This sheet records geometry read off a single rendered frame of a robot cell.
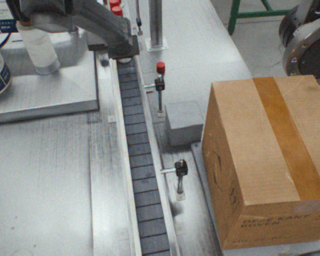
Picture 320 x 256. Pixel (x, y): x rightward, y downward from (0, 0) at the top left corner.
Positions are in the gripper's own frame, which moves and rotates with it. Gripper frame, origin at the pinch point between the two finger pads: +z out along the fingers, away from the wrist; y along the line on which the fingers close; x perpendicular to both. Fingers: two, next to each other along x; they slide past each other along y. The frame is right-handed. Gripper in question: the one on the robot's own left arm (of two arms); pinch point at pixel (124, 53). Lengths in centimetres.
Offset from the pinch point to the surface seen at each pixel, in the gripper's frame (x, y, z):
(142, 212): 47, 1, -31
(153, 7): -16.1, -13.5, 3.5
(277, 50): -20, -130, 136
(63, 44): -10.5, 22.8, 15.3
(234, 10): -57, -97, 134
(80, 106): 16.6, 16.9, -3.3
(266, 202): 42, -19, -57
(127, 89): 13.1, 0.8, -3.4
